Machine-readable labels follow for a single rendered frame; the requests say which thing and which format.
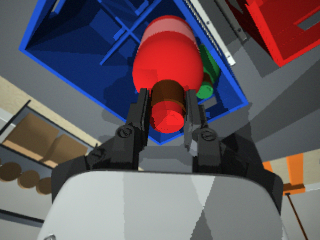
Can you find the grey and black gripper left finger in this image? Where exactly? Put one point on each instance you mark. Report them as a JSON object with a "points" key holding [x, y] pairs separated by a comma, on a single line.
{"points": [[119, 152]]}

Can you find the red plastic crate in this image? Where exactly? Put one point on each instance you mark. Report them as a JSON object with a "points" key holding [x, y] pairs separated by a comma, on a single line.
{"points": [[281, 16]]}

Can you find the blue plastic crate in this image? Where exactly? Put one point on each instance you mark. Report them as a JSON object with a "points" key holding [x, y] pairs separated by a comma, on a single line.
{"points": [[74, 41]]}

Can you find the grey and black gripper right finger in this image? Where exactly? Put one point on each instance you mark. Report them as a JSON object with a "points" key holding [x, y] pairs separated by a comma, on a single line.
{"points": [[209, 155]]}

